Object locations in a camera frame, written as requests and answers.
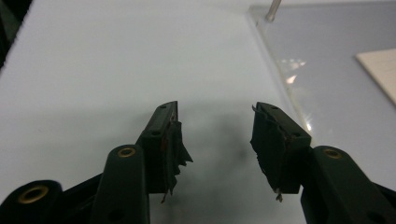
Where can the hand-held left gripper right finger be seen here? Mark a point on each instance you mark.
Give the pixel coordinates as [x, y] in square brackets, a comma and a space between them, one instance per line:
[286, 149]

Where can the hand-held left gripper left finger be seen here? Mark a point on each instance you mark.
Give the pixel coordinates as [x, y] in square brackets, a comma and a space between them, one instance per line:
[155, 146]

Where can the painted picture card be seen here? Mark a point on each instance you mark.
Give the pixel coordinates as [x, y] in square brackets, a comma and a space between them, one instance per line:
[381, 70]

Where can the white table sheet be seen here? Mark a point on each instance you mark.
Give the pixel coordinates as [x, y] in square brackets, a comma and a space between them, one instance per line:
[124, 62]

